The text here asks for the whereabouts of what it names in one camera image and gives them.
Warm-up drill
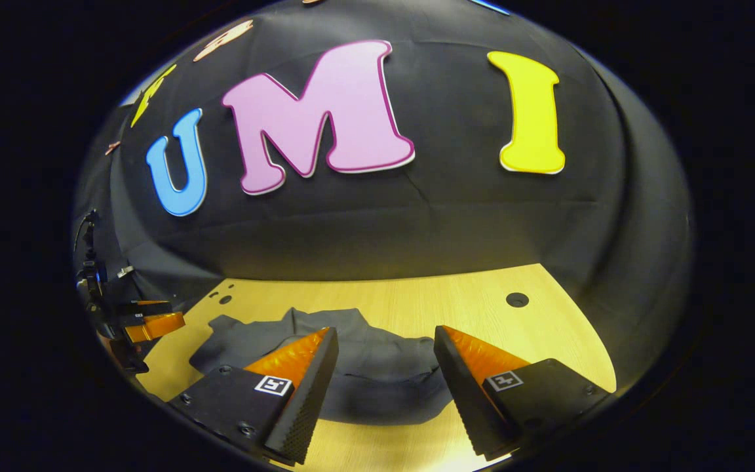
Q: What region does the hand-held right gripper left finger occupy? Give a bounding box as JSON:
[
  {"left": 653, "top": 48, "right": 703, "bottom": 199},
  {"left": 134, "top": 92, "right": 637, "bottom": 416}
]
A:
[{"left": 168, "top": 326, "right": 340, "bottom": 466}]

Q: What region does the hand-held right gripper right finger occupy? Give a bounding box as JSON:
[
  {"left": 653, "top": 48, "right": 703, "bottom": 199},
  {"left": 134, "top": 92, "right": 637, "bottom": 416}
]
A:
[{"left": 433, "top": 325, "right": 616, "bottom": 461}]

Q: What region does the grey button shirt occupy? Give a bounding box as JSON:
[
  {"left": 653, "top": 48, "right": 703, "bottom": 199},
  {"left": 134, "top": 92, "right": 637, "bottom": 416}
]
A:
[{"left": 189, "top": 307, "right": 457, "bottom": 425}]

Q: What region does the black backdrop cloth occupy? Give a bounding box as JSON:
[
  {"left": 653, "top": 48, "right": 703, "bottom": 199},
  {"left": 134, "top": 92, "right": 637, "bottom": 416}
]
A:
[{"left": 73, "top": 0, "right": 696, "bottom": 394}]

